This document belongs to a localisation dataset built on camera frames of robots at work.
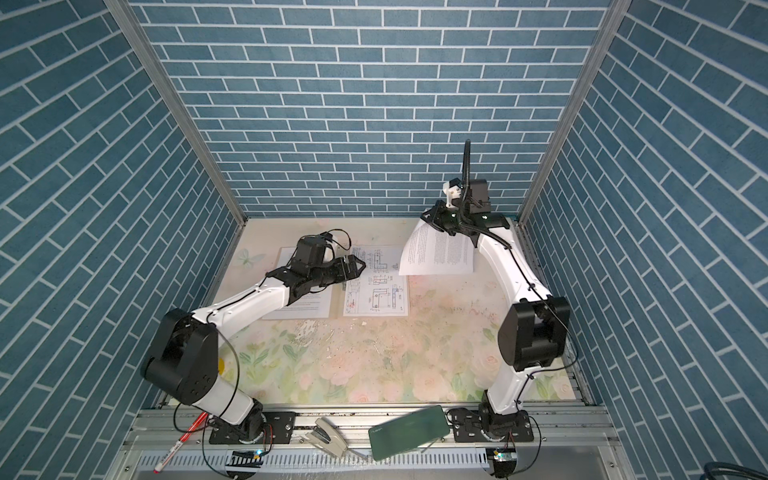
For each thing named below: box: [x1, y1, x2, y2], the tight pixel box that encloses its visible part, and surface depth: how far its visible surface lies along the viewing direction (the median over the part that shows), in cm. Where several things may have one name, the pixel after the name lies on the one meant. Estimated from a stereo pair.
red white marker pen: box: [152, 411, 209, 474], surface depth 72 cm
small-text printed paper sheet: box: [399, 220, 476, 276], surface depth 95 cm
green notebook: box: [368, 405, 450, 461], surface depth 74 cm
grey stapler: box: [299, 417, 348, 457], surface depth 72 cm
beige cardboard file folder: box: [330, 286, 344, 320], surface depth 98 cm
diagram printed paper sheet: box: [343, 245, 409, 317], surface depth 101 cm
